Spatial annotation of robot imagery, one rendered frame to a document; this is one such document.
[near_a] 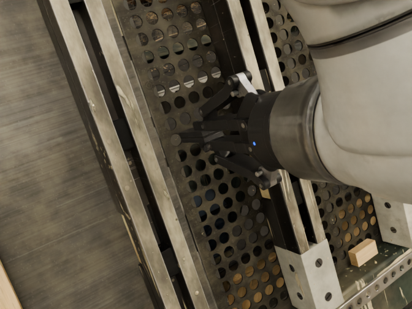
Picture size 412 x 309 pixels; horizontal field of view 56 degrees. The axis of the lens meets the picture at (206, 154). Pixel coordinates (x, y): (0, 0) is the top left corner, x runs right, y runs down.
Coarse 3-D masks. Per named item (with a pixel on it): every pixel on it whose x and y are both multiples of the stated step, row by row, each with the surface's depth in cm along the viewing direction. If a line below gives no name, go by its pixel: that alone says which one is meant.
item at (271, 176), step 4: (260, 168) 42; (256, 172) 42; (260, 172) 42; (264, 172) 42; (268, 172) 41; (272, 172) 41; (276, 172) 41; (256, 176) 42; (264, 176) 42; (268, 176) 41; (272, 176) 41; (276, 176) 42; (272, 180) 42; (276, 180) 42; (272, 184) 42
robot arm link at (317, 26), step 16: (288, 0) 21; (304, 0) 19; (320, 0) 18; (336, 0) 18; (352, 0) 18; (368, 0) 18; (384, 0) 18; (400, 0) 17; (304, 16) 21; (320, 16) 20; (336, 16) 19; (352, 16) 19; (368, 16) 18; (384, 16) 18; (400, 16) 18; (304, 32) 22; (320, 32) 20; (336, 32) 20; (352, 32) 19
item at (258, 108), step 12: (252, 96) 38; (264, 96) 36; (276, 96) 34; (240, 108) 40; (252, 108) 38; (264, 108) 34; (252, 120) 35; (264, 120) 34; (240, 132) 42; (252, 132) 35; (264, 132) 34; (252, 144) 36; (264, 144) 34; (252, 156) 41; (264, 156) 35; (264, 168) 40; (276, 168) 36
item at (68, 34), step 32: (64, 0) 45; (96, 0) 47; (64, 32) 45; (96, 32) 47; (64, 64) 50; (96, 64) 50; (96, 96) 47; (128, 96) 49; (96, 128) 48; (128, 128) 50; (128, 160) 53; (128, 192) 49; (160, 192) 51; (128, 224) 53; (160, 224) 53; (160, 256) 52; (160, 288) 52; (192, 288) 54
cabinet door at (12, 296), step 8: (0, 264) 48; (0, 272) 48; (0, 280) 48; (8, 280) 48; (0, 288) 48; (8, 288) 48; (0, 296) 48; (8, 296) 48; (16, 296) 49; (0, 304) 48; (8, 304) 48; (16, 304) 48
